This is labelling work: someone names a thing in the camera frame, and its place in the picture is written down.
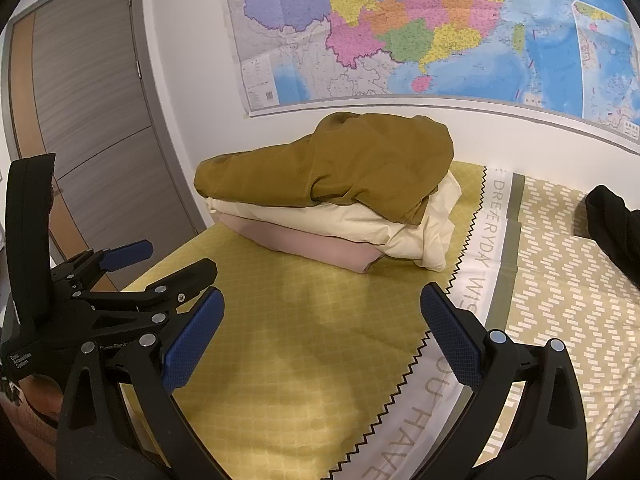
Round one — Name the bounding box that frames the colourful wall map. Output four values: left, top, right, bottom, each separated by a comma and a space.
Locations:
220, 0, 640, 157

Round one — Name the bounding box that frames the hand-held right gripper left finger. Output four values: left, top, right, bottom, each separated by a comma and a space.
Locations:
55, 286, 236, 480

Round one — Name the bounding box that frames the person's left hand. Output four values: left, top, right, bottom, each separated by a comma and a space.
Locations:
0, 377, 65, 461

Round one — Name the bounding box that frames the pink folded garment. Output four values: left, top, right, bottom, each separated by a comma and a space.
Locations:
216, 212, 387, 275

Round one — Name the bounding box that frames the cream garment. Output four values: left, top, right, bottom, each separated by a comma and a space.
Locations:
205, 170, 462, 272

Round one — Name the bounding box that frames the grey wooden door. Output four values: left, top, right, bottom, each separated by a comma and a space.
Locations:
9, 0, 212, 295

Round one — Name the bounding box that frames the olive corduroy shirt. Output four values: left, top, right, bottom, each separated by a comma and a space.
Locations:
193, 111, 455, 227

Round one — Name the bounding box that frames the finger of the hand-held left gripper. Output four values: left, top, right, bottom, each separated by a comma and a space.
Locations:
75, 258, 219, 322
49, 240, 156, 283

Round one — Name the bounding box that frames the black garment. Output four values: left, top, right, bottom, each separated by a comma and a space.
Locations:
584, 184, 640, 287

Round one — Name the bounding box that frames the patterned bedspread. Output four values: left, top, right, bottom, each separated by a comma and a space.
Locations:
117, 160, 640, 480

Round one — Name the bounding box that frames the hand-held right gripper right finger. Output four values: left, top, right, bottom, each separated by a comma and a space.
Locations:
415, 282, 589, 480

